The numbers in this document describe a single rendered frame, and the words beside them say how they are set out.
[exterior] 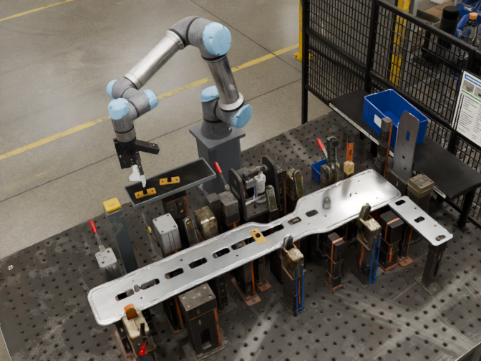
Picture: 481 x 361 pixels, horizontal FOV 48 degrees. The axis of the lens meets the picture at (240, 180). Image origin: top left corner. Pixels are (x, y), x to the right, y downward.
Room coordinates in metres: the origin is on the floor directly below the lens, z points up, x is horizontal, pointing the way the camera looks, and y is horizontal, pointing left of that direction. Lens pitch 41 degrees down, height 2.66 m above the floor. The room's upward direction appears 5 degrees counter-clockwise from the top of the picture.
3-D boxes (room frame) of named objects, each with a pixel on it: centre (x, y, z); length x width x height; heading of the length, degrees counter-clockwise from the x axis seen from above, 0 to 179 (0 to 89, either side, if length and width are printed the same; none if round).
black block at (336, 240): (1.50, -0.37, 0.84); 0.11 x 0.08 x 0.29; 24
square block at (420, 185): (1.73, -0.78, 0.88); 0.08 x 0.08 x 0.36; 24
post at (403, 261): (1.62, -0.70, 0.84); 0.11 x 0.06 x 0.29; 24
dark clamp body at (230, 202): (1.71, 0.06, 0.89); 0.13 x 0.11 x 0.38; 24
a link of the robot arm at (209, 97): (2.17, 0.09, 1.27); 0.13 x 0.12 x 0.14; 44
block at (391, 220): (1.60, -0.62, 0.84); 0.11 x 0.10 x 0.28; 24
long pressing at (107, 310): (1.53, -0.04, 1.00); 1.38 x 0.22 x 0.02; 114
